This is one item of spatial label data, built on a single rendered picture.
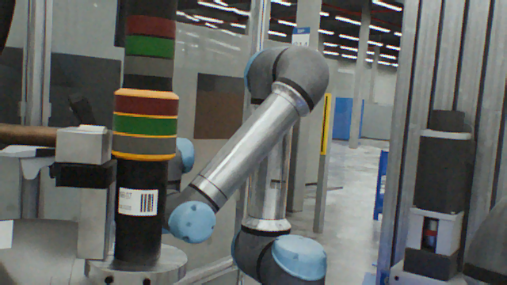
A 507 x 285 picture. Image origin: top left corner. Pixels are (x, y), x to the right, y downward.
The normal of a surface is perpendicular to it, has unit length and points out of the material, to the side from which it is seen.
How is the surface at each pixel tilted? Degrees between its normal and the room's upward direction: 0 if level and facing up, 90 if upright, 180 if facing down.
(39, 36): 90
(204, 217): 90
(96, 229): 90
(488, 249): 78
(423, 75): 90
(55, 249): 38
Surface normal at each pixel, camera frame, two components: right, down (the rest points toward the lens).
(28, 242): 0.22, -0.70
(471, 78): -0.55, 0.04
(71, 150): 0.06, 0.10
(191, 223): 0.51, 0.12
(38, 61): 0.85, 0.11
